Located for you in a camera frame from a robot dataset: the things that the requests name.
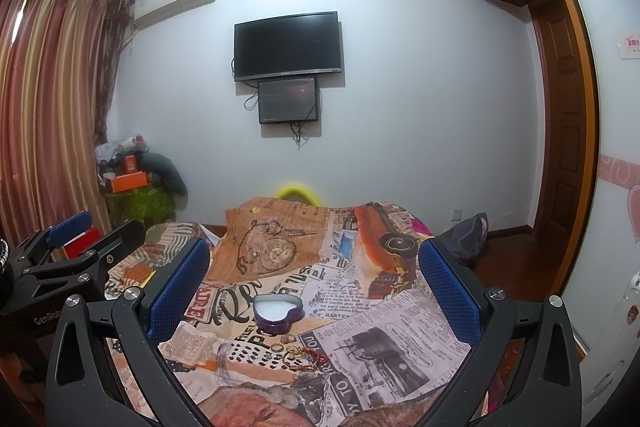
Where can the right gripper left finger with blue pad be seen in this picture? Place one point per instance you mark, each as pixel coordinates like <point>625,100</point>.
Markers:
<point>83,387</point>

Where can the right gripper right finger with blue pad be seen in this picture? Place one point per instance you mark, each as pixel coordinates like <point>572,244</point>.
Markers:
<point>523,367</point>

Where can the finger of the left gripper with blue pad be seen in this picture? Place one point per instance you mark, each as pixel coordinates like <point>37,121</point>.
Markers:
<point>70,224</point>
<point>115,244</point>

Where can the red and white box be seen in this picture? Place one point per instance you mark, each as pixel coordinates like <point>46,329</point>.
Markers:
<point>77,246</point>

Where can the orange box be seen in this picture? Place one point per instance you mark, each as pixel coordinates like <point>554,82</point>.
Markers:
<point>127,182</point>

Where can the green covered side table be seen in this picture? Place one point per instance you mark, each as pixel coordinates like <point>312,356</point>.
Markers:
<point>149,204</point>

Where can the dark green stuffed bag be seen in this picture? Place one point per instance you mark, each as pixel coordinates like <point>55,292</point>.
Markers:
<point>169,175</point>

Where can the newspaper print bed blanket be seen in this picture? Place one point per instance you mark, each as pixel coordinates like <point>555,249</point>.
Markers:
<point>373,348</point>

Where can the brown wooden door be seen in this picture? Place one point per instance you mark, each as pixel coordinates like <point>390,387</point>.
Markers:
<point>564,132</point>

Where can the striped red gold curtain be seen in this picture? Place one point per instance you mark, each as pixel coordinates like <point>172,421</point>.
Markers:
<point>58,68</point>

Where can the white sliding wardrobe door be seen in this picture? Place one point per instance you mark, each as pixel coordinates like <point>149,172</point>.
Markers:
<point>602,295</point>

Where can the white wall socket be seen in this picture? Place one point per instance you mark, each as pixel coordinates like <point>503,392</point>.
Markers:
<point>455,215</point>

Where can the small black wall monitor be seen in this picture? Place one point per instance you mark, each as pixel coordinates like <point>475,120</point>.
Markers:
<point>288,101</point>

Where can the large black wall television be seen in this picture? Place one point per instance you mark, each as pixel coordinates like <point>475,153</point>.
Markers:
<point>300,44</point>

